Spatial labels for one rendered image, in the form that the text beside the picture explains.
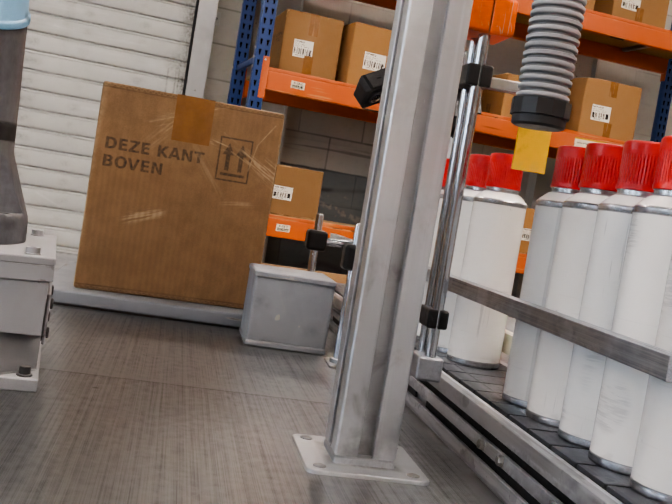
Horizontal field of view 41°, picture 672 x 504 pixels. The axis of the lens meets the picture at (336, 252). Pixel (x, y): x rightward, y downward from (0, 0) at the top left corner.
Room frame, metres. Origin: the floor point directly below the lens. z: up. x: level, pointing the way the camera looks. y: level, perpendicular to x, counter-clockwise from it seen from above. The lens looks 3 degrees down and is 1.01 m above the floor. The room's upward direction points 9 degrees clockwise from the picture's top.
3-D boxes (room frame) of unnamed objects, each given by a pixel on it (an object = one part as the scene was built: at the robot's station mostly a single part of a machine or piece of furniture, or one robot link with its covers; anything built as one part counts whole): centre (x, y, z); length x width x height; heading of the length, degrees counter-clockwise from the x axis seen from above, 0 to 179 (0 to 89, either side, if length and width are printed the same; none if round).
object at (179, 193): (1.33, 0.25, 0.99); 0.30 x 0.24 x 0.27; 14
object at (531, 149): (0.76, -0.15, 1.09); 0.03 x 0.01 x 0.06; 100
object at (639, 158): (0.60, -0.20, 0.98); 0.05 x 0.05 x 0.20
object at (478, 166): (0.92, -0.14, 0.98); 0.05 x 0.05 x 0.20
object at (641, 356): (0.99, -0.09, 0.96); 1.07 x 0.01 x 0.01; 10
